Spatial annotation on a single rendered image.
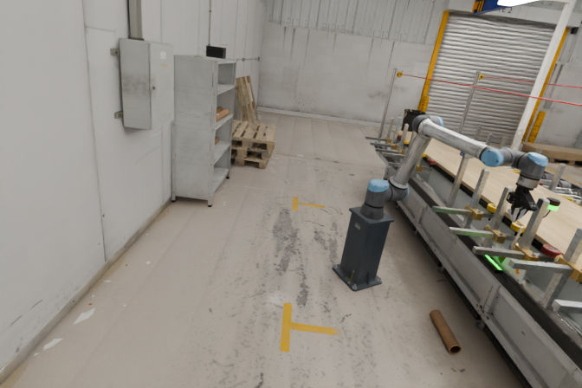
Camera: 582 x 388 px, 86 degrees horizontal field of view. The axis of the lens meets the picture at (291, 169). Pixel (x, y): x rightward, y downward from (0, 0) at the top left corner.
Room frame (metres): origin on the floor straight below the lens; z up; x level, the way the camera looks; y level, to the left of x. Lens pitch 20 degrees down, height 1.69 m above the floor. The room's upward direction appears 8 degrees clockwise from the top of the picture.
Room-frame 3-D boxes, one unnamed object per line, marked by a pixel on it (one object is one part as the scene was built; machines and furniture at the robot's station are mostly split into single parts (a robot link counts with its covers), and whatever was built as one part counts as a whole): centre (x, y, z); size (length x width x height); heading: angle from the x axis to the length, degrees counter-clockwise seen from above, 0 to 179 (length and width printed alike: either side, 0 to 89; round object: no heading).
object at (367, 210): (2.25, -0.68, 0.65); 0.19 x 0.19 x 0.10
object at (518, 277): (1.56, -1.29, 0.75); 0.26 x 0.01 x 0.10; 3
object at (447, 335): (1.73, -1.21, 0.04); 0.30 x 0.08 x 0.08; 3
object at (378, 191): (2.26, -0.69, 0.79); 0.17 x 0.15 x 0.18; 118
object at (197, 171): (3.55, 1.05, 0.78); 0.90 x 0.45 x 1.55; 0
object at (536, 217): (1.53, -1.32, 0.93); 0.03 x 0.03 x 0.48; 3
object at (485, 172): (2.03, -1.29, 0.91); 0.03 x 0.03 x 0.48; 3
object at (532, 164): (1.58, -1.23, 1.32); 0.10 x 0.09 x 0.12; 28
